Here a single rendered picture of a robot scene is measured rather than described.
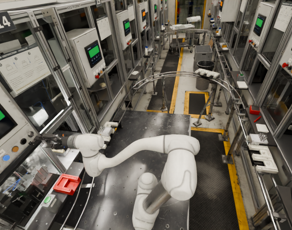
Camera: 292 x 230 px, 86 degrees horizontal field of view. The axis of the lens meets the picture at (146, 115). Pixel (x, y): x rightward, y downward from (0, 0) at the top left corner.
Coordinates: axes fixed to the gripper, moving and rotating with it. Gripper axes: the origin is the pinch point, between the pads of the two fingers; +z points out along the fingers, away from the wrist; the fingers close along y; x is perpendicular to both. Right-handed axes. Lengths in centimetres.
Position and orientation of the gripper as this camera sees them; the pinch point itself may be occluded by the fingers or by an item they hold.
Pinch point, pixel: (42, 141)
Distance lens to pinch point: 123.5
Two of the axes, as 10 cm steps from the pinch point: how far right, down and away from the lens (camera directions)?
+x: -1.0, 7.1, -6.9
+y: -1.4, -7.0, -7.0
